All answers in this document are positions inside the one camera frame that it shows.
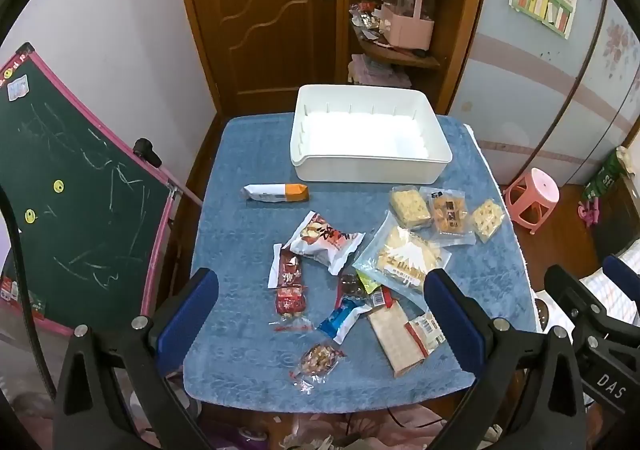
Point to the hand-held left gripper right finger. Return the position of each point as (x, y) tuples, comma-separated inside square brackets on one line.
[(450, 320)]

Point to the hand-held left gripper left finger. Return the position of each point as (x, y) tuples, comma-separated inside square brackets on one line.
[(190, 317)]

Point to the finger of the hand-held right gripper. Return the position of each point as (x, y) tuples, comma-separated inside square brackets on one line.
[(567, 287), (622, 271)]

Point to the white red-striped snack packet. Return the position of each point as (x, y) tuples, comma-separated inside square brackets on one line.
[(425, 332)]

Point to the beige cracker packet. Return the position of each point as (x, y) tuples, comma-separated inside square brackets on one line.
[(395, 342)]

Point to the large clear biscuit packet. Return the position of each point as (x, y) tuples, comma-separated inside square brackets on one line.
[(402, 255)]

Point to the green yellow snack packet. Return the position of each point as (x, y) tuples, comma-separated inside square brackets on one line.
[(369, 284)]

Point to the clear red-trimmed snack packet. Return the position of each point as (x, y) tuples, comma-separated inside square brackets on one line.
[(290, 297)]

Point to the dark-labelled orange cracker packet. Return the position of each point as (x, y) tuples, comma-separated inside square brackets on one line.
[(450, 217)]

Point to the clear pale cracker packet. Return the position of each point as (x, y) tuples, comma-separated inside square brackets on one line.
[(409, 207), (487, 219)]

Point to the dark brown candy packet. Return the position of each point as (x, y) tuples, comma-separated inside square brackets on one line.
[(349, 287)]

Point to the blue white candy packet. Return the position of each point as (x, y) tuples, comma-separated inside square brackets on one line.
[(342, 321)]

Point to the clear nut packet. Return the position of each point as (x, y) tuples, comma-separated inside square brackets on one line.
[(316, 362)]

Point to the white orange bar packet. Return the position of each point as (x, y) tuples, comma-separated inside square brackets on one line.
[(272, 193)]

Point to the red white snack packet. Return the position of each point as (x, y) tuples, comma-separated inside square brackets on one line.
[(322, 240)]

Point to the white plastic bin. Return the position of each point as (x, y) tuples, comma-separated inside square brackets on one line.
[(350, 134)]

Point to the checked white bedsheet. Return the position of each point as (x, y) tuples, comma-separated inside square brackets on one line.
[(612, 297)]

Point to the dark wooden board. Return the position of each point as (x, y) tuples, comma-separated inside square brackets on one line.
[(620, 220)]

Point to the small pink object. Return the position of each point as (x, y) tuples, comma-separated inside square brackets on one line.
[(589, 214)]

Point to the blue fluffy towel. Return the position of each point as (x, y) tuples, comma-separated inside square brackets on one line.
[(250, 250)]

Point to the green bag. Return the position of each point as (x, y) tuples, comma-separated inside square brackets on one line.
[(605, 177)]

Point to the pink plastic stool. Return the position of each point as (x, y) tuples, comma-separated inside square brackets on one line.
[(532, 195)]

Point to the pink-framed green chalkboard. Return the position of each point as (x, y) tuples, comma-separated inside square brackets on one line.
[(85, 210)]

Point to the black easel knob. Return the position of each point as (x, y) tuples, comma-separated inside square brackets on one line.
[(146, 151)]

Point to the yellow smiley magnet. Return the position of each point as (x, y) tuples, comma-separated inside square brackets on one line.
[(59, 186), (31, 216)]

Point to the pale sliding-door wardrobe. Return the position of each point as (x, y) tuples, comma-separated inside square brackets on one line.
[(525, 99)]

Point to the stack of folded pink cloths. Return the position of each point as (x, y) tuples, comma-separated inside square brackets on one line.
[(372, 72)]

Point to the brown wooden shelf cabinet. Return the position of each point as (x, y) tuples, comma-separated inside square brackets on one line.
[(460, 29)]

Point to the brown wooden door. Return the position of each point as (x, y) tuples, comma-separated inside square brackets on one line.
[(260, 29)]

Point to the pile of shiny wrappers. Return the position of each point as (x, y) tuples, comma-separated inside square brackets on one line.
[(364, 15)]

